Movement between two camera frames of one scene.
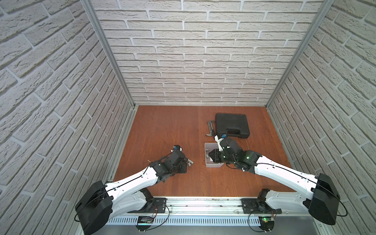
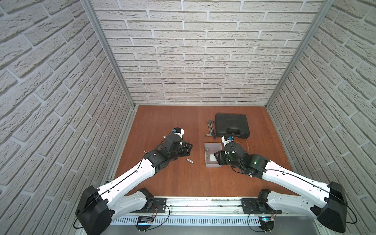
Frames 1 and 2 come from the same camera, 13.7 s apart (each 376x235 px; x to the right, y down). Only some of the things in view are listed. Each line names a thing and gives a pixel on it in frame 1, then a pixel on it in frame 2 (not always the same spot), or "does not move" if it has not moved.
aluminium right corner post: [323, 11] does not move
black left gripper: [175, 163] → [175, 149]
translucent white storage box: [208, 147] does not move
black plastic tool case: [233, 125] does not move
